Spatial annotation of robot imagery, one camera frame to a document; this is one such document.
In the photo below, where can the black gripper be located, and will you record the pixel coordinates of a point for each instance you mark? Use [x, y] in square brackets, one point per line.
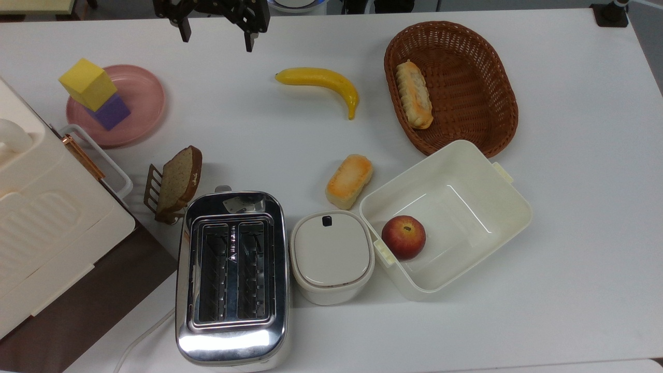
[217, 6]

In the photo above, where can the yellow foam cube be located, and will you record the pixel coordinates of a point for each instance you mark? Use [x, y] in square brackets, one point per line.
[88, 83]

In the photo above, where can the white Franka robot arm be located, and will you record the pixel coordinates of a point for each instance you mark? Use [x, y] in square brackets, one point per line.
[296, 4]

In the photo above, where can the purple foam cube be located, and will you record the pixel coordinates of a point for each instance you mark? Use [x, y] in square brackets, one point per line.
[111, 115]

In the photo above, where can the pink plate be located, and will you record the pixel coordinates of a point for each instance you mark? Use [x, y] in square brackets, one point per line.
[142, 98]

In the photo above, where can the yellow banana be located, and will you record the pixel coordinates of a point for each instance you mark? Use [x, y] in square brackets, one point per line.
[321, 79]

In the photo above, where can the brown bread slice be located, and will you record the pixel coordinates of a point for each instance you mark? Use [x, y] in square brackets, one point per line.
[178, 178]

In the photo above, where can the black background equipment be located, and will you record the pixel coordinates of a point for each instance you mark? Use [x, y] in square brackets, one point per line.
[380, 5]

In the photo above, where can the copper oven latch strip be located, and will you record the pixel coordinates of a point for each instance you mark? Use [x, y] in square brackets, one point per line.
[83, 155]

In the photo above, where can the yellowish background table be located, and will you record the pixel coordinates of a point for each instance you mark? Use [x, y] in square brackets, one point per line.
[33, 5]

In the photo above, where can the orange glazed bun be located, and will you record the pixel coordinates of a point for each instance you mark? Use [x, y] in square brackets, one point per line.
[349, 180]

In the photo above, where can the long bread roll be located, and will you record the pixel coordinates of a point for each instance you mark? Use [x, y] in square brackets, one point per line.
[414, 96]

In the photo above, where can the white lidded container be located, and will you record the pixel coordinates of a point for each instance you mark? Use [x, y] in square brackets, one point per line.
[331, 254]

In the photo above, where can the cream toy oven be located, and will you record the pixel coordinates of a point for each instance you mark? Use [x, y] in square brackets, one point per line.
[46, 217]

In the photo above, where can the brown wicker basket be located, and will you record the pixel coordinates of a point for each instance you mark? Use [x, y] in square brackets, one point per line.
[466, 88]

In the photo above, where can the red apple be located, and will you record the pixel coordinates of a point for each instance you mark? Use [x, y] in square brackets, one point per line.
[404, 237]

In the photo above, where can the white plastic tub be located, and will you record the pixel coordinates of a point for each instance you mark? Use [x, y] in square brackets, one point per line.
[466, 207]

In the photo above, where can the dark brown base board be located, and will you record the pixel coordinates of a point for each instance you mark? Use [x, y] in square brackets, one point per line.
[88, 311]

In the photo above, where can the chrome two-slot toaster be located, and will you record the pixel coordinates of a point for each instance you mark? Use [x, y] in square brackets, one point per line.
[233, 342]

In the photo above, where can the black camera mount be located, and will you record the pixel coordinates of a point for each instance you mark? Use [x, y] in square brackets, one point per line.
[611, 13]

